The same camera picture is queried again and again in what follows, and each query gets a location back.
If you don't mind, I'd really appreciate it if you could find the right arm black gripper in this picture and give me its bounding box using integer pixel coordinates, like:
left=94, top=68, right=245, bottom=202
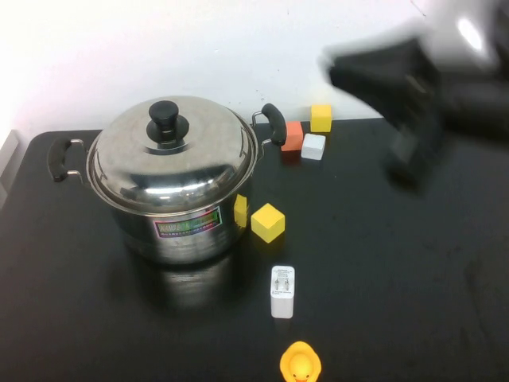
left=320, top=36, right=445, bottom=197

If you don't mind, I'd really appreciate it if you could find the stainless steel pot lid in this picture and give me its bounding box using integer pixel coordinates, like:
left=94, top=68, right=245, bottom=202
left=86, top=95, right=258, bottom=212

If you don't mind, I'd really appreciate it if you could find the stainless steel cooking pot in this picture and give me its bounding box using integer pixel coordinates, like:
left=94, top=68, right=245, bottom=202
left=46, top=102, right=288, bottom=266

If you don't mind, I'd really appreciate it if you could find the white cube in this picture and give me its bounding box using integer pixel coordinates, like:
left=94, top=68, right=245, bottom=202
left=301, top=133, right=327, bottom=162

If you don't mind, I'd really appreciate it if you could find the yellow cube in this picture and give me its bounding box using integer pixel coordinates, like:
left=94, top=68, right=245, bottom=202
left=250, top=202, right=286, bottom=244
left=309, top=103, right=333, bottom=134

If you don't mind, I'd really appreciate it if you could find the orange cube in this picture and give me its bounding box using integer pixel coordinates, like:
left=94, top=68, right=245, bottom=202
left=281, top=120, right=305, bottom=154

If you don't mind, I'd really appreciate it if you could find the white power adapter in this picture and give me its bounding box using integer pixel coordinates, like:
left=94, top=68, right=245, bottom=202
left=270, top=264, right=297, bottom=320

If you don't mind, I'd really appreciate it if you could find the yellow rubber duck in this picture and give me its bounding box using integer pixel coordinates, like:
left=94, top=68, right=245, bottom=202
left=279, top=340, right=323, bottom=382

